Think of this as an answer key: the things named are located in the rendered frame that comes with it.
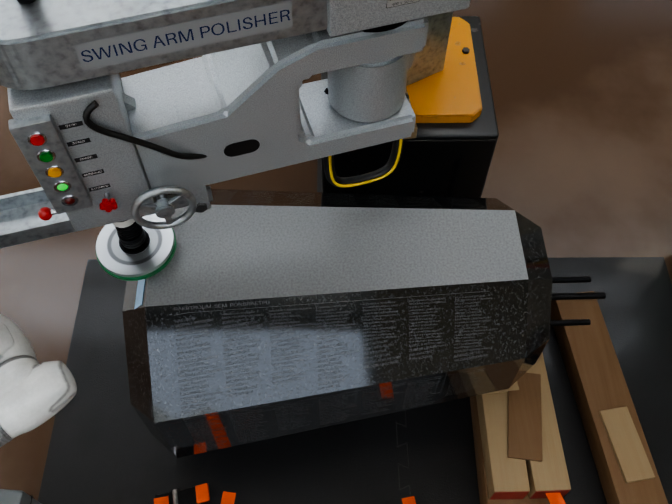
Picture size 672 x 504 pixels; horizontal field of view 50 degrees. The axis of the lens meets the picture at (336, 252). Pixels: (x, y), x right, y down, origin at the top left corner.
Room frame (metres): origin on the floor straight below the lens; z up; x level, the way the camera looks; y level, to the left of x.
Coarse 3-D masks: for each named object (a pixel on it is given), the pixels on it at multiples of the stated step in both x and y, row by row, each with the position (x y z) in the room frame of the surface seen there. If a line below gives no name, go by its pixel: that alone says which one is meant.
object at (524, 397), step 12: (516, 384) 0.92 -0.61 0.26; (528, 384) 0.92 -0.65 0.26; (540, 384) 0.92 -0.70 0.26; (516, 396) 0.87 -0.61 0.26; (528, 396) 0.87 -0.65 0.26; (540, 396) 0.87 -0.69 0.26; (516, 408) 0.83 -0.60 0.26; (528, 408) 0.83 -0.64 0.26; (540, 408) 0.83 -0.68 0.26; (516, 420) 0.79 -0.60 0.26; (528, 420) 0.79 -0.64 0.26; (540, 420) 0.79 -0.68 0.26; (516, 432) 0.75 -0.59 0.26; (528, 432) 0.75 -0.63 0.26; (540, 432) 0.75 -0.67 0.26; (516, 444) 0.71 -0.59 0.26; (528, 444) 0.71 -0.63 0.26; (540, 444) 0.71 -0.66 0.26; (516, 456) 0.67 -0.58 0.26; (528, 456) 0.67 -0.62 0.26; (540, 456) 0.67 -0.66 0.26
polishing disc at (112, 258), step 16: (112, 224) 1.14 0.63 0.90; (112, 240) 1.08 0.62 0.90; (160, 240) 1.08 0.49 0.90; (112, 256) 1.03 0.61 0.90; (128, 256) 1.03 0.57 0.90; (144, 256) 1.03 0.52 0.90; (160, 256) 1.03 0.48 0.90; (112, 272) 0.98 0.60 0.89; (128, 272) 0.98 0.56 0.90; (144, 272) 0.98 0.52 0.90
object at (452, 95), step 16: (464, 32) 2.06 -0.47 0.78; (448, 48) 1.98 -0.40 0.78; (464, 48) 1.97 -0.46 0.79; (448, 64) 1.89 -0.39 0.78; (464, 64) 1.89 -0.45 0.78; (432, 80) 1.82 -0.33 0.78; (448, 80) 1.82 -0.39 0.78; (464, 80) 1.82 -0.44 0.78; (416, 96) 1.74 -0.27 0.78; (432, 96) 1.74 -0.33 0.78; (448, 96) 1.74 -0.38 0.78; (464, 96) 1.74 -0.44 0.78; (480, 96) 1.75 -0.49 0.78; (416, 112) 1.67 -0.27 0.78; (432, 112) 1.67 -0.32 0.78; (448, 112) 1.67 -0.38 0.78; (464, 112) 1.67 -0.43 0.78; (480, 112) 1.69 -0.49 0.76
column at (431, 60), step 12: (432, 24) 1.83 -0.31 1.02; (444, 24) 1.85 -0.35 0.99; (432, 36) 1.83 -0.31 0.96; (444, 36) 1.85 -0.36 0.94; (432, 48) 1.83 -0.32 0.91; (444, 48) 1.86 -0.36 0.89; (420, 60) 1.81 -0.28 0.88; (432, 60) 1.84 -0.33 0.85; (444, 60) 1.86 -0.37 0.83; (408, 72) 1.79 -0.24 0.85; (420, 72) 1.81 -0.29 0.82; (432, 72) 1.84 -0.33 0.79; (408, 84) 1.79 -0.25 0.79
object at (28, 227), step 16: (16, 192) 1.07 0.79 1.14; (32, 192) 1.07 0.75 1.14; (208, 192) 1.09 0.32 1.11; (0, 208) 1.04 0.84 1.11; (16, 208) 1.05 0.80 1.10; (32, 208) 1.05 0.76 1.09; (176, 208) 1.06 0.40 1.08; (0, 224) 1.00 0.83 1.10; (16, 224) 1.00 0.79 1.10; (32, 224) 1.00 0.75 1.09; (48, 224) 0.98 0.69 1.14; (64, 224) 0.98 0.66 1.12; (0, 240) 0.94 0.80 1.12; (16, 240) 0.95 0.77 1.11; (32, 240) 0.96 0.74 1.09
